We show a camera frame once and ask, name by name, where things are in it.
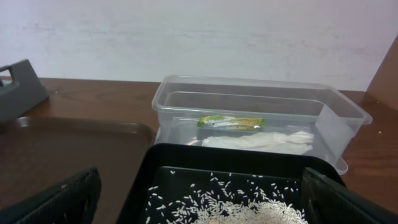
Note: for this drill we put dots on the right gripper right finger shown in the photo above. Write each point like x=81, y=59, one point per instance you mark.
x=326, y=201

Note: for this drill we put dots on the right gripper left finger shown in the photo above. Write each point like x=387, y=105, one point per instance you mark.
x=73, y=200

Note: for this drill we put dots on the white napkin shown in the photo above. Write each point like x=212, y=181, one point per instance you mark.
x=297, y=143

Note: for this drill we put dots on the green snack wrapper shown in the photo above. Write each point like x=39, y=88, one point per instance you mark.
x=230, y=122

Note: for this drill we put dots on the black waste tray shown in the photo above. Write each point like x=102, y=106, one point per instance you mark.
x=219, y=160

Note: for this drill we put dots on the grey dishwasher rack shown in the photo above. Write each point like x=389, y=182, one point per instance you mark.
x=23, y=92

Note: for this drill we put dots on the brown serving tray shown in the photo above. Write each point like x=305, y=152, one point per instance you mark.
x=37, y=153

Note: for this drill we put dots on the rice pile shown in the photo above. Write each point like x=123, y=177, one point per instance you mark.
x=178, y=195

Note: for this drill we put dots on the clear plastic bin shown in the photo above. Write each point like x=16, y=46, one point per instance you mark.
x=287, y=108

